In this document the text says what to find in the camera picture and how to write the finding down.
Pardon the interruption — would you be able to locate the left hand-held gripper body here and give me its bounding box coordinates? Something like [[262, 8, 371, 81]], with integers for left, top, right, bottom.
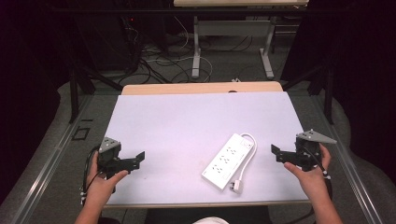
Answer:
[[97, 136, 123, 180]]

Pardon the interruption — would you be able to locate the black computer equipment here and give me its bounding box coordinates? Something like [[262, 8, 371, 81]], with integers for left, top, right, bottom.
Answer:
[[73, 13, 143, 72]]

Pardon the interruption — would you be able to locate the wooden table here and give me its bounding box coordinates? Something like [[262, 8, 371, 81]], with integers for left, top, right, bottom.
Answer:
[[103, 80, 312, 209]]

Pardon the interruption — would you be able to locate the white power strip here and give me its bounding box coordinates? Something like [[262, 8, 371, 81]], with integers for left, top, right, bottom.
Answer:
[[201, 133, 254, 191]]

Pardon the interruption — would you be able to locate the person's dark clothing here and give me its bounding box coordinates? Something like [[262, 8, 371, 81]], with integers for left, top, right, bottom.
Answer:
[[144, 205, 273, 224]]

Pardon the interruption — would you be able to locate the metal floor rail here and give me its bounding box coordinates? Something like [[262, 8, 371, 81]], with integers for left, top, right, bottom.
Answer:
[[8, 93, 95, 224], [311, 93, 385, 224]]

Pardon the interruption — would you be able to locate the dark curtain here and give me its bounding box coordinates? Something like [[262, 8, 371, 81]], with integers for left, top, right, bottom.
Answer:
[[279, 0, 396, 185], [0, 0, 76, 206]]

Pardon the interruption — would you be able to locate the white rounded object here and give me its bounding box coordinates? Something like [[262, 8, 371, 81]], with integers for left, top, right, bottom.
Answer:
[[191, 216, 231, 224]]

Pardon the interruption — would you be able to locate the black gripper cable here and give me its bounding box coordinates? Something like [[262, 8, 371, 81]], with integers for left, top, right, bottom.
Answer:
[[79, 145, 101, 205], [289, 146, 333, 224]]

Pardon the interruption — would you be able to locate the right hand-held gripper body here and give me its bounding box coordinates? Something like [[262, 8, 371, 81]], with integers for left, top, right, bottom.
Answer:
[[293, 129, 338, 173]]

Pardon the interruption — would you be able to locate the white power plug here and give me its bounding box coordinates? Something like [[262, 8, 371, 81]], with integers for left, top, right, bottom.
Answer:
[[229, 179, 244, 195]]

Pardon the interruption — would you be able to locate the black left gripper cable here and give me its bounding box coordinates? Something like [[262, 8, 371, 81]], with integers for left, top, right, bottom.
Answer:
[[79, 145, 101, 205]]

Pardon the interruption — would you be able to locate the black metal stand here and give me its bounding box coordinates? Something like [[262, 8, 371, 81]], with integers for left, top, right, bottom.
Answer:
[[68, 60, 124, 124], [280, 60, 336, 126]]

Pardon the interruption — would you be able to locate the person's right hand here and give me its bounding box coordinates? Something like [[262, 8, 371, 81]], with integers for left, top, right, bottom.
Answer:
[[283, 143, 332, 202]]

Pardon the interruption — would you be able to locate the person's left hand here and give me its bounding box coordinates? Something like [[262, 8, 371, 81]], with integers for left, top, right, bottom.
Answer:
[[86, 152, 130, 207]]

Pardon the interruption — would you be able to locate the pale lavender table mat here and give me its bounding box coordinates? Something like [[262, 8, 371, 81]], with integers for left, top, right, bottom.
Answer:
[[104, 91, 310, 207]]

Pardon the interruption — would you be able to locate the white desk with metal legs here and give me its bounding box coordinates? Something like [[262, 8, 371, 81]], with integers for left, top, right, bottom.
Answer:
[[173, 0, 310, 80]]

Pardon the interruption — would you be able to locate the white power strip cable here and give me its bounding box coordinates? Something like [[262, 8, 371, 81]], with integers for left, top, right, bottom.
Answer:
[[236, 133, 259, 185]]

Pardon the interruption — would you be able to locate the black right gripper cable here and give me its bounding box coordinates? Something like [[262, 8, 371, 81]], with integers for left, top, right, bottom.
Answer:
[[289, 146, 333, 224]]

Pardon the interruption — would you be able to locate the tangle of floor cables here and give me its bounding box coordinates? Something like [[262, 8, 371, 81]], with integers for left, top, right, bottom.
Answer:
[[118, 15, 253, 85]]

